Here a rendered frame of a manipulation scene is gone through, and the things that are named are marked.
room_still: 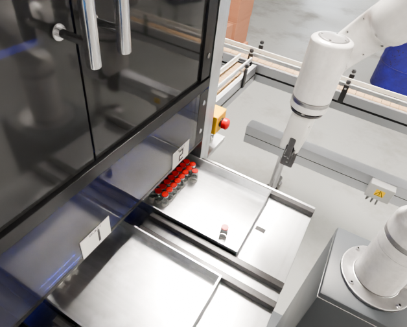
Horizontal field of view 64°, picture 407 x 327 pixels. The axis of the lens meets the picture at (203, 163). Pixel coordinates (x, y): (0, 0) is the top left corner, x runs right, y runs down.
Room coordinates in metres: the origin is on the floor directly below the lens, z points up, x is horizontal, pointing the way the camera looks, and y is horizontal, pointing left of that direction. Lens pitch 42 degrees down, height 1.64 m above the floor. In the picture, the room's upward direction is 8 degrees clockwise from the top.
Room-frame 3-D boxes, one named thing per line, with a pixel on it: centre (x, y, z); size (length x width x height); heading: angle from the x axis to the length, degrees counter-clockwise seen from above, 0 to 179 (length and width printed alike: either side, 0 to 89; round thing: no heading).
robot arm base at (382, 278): (0.50, -0.51, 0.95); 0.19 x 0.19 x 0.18
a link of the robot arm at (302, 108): (0.66, -0.22, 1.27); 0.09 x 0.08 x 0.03; 156
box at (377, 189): (1.24, -0.92, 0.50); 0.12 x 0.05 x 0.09; 66
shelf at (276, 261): (0.49, -0.01, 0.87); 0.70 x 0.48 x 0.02; 156
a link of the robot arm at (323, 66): (0.66, -0.22, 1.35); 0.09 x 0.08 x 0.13; 152
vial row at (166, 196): (0.71, 0.07, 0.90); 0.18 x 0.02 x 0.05; 156
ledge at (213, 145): (0.98, 0.02, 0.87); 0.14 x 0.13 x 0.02; 66
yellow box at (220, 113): (0.95, -0.01, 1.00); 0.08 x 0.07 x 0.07; 66
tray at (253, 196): (0.67, -0.01, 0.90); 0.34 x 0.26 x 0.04; 66
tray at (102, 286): (0.36, 0.13, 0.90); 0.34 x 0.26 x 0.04; 66
